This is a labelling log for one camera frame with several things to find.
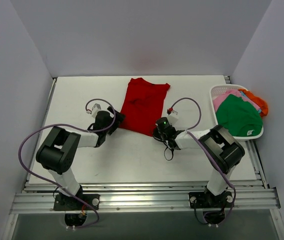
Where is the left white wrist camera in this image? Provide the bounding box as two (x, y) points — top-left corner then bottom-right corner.
(86, 103), (102, 118)

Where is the pink t-shirt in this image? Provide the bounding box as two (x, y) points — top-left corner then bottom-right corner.
(212, 89), (242, 112)

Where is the red t-shirt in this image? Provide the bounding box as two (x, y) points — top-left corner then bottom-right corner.
(119, 77), (171, 137)

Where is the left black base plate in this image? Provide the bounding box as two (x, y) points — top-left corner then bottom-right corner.
(53, 193), (100, 211)

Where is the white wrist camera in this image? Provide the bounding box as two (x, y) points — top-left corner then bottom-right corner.
(167, 107), (179, 125)
(86, 103), (102, 118)

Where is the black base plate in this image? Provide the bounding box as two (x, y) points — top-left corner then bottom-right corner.
(53, 193), (100, 211)
(188, 191), (233, 209)

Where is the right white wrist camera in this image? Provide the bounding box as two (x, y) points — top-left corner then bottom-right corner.
(167, 107), (179, 125)

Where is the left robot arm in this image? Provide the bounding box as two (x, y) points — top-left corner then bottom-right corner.
(35, 103), (126, 210)

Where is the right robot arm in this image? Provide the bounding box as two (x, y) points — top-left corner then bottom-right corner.
(153, 117), (245, 207)

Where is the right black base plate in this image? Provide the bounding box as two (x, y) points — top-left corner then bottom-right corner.
(188, 191), (233, 209)

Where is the light blue t-shirt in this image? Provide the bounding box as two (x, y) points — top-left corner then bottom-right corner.
(239, 89), (262, 113)

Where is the green t-shirt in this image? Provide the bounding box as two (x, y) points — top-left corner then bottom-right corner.
(215, 94), (263, 137)

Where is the aluminium rail frame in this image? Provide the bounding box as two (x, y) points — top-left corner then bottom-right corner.
(9, 77), (282, 215)

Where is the white laundry basket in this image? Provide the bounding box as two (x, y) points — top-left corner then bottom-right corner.
(209, 84), (264, 141)

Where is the orange t-shirt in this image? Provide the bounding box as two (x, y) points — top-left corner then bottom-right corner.
(239, 88), (269, 118)

